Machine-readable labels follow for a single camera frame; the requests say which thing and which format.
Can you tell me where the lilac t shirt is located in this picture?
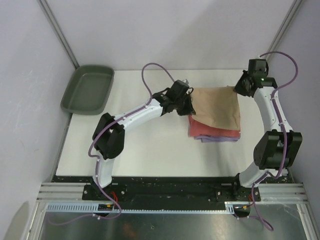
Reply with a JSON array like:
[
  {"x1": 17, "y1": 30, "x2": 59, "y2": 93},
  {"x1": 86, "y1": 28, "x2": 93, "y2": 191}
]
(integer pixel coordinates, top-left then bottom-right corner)
[{"x1": 194, "y1": 135, "x2": 240, "y2": 143}]

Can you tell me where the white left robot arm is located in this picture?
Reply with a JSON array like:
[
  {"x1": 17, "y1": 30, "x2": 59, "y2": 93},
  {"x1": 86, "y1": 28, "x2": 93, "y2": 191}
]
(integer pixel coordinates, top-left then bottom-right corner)
[{"x1": 88, "y1": 79, "x2": 196, "y2": 200}]

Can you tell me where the left aluminium frame post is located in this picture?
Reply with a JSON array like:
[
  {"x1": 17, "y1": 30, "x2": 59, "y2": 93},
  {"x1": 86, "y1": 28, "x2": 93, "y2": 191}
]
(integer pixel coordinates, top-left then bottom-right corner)
[{"x1": 37, "y1": 0, "x2": 80, "y2": 69}]

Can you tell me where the right aluminium frame post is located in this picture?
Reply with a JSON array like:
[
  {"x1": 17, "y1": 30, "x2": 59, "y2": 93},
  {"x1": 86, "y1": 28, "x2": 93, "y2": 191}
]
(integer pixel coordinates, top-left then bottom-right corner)
[{"x1": 267, "y1": 0, "x2": 305, "y2": 52}]

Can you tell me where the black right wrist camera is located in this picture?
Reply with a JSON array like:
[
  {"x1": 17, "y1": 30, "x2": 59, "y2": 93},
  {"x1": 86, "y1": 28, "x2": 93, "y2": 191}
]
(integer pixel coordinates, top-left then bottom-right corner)
[{"x1": 248, "y1": 58, "x2": 269, "y2": 76}]

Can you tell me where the beige t shirt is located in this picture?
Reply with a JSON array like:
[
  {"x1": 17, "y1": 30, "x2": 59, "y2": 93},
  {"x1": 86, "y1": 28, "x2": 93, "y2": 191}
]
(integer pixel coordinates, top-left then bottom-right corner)
[{"x1": 191, "y1": 86, "x2": 241, "y2": 131}]

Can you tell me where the grey plastic tray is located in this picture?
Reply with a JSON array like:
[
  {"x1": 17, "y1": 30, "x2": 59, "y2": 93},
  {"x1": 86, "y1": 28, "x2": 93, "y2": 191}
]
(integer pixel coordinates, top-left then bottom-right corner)
[{"x1": 60, "y1": 64, "x2": 115, "y2": 116}]

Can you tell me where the aluminium frame post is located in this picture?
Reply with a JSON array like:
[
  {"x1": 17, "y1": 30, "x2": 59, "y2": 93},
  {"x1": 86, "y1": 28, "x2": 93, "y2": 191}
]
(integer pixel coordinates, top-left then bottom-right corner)
[
  {"x1": 267, "y1": 0, "x2": 305, "y2": 52},
  {"x1": 37, "y1": 0, "x2": 80, "y2": 69}
]

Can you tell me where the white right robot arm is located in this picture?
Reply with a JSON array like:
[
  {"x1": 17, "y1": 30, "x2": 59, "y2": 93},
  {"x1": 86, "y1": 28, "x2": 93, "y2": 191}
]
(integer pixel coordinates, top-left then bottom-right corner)
[{"x1": 230, "y1": 70, "x2": 303, "y2": 201}]

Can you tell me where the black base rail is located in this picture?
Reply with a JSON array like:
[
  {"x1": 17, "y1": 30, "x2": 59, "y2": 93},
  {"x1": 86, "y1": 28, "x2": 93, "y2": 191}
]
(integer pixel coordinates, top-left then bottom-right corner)
[{"x1": 51, "y1": 174, "x2": 262, "y2": 211}]

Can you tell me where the grey slotted cable duct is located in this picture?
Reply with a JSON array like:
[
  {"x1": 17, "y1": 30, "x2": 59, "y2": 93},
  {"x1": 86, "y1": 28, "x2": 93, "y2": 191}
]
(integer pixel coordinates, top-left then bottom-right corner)
[{"x1": 46, "y1": 201, "x2": 254, "y2": 214}]

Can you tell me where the pink t shirt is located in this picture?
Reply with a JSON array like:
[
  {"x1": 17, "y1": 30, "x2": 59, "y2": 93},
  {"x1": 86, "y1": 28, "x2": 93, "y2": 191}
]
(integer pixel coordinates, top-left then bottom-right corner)
[{"x1": 188, "y1": 116, "x2": 241, "y2": 138}]

